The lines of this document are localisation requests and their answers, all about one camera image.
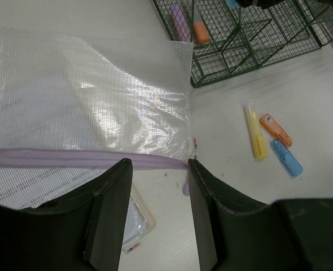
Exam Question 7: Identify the blue correction tape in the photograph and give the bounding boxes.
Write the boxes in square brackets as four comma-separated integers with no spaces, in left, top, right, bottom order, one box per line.
[270,139,303,177]

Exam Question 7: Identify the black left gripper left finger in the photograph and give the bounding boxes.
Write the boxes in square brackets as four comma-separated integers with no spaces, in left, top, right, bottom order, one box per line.
[83,159,133,270]

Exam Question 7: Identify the clear mesh pouch beige zipper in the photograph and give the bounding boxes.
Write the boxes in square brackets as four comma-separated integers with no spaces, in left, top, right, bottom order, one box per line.
[0,84,157,253]

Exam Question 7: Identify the orange highlighter pen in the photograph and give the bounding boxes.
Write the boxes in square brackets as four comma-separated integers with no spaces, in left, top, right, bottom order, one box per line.
[192,1,210,44]

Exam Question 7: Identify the purple highlighter pen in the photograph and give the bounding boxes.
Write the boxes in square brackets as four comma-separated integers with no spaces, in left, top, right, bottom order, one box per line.
[170,4,191,42]

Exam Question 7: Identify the clear mesh pouch purple zipper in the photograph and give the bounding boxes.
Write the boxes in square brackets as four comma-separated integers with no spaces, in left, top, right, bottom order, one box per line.
[0,27,198,197]

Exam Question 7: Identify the yellow highlighter pen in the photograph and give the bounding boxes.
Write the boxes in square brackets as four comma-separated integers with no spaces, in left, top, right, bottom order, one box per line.
[243,103,268,161]

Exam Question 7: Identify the blue highlighter pen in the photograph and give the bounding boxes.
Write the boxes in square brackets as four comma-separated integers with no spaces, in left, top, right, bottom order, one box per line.
[226,0,239,10]

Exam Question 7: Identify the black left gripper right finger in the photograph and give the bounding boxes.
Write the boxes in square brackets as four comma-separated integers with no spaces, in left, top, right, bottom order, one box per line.
[188,159,277,270]

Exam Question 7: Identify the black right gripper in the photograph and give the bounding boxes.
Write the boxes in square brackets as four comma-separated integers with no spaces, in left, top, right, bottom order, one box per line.
[236,0,333,8]

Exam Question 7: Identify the green wire desk organizer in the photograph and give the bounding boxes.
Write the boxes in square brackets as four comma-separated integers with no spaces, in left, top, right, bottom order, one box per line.
[154,1,333,88]

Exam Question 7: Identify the orange correction tape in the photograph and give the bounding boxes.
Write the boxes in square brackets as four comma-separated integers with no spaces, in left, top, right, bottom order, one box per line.
[259,113,293,148]

